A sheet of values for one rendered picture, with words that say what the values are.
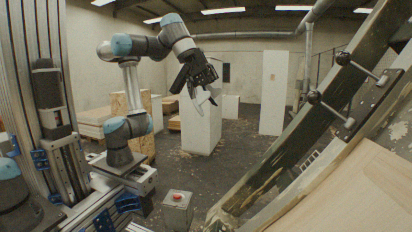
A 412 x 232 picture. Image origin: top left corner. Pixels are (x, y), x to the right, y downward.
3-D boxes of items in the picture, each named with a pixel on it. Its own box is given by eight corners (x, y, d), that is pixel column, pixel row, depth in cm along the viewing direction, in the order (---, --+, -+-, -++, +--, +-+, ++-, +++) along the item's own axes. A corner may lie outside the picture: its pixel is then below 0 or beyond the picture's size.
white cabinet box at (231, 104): (223, 114, 598) (223, 94, 579) (239, 116, 580) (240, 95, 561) (220, 118, 556) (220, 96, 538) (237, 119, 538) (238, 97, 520)
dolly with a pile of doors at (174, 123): (177, 125, 480) (177, 114, 472) (193, 127, 464) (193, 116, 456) (166, 132, 423) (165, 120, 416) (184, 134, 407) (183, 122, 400)
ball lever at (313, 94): (346, 133, 33) (303, 100, 39) (357, 121, 32) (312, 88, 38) (350, 134, 30) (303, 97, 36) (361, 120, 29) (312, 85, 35)
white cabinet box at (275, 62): (259, 126, 463) (263, 53, 411) (279, 128, 445) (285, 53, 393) (258, 134, 408) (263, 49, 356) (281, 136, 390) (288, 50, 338)
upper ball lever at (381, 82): (379, 93, 29) (330, 63, 36) (389, 80, 28) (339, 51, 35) (385, 90, 26) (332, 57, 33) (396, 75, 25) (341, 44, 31)
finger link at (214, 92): (228, 101, 59) (214, 83, 54) (214, 107, 62) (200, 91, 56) (227, 95, 61) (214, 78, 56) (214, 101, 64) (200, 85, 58)
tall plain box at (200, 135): (197, 136, 397) (197, 60, 353) (222, 139, 379) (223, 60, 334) (180, 152, 315) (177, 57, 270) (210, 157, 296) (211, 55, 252)
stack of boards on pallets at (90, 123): (138, 115, 588) (136, 98, 571) (161, 118, 555) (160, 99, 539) (77, 138, 363) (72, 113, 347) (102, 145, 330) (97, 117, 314)
